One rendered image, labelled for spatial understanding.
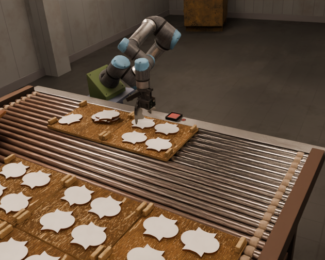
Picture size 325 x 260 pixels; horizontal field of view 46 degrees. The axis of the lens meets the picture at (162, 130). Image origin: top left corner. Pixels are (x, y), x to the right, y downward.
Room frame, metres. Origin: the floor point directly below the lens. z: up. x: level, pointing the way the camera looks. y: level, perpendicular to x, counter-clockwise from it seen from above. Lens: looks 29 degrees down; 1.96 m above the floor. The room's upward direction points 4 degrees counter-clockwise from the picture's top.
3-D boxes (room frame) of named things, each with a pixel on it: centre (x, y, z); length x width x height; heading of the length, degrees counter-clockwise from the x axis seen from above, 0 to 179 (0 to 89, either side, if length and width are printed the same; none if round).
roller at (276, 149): (2.07, 0.12, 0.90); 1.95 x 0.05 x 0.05; 57
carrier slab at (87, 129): (2.04, 0.41, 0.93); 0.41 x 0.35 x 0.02; 56
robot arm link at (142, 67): (1.93, 0.09, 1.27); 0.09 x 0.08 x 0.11; 166
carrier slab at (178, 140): (1.82, 0.07, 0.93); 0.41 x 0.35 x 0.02; 57
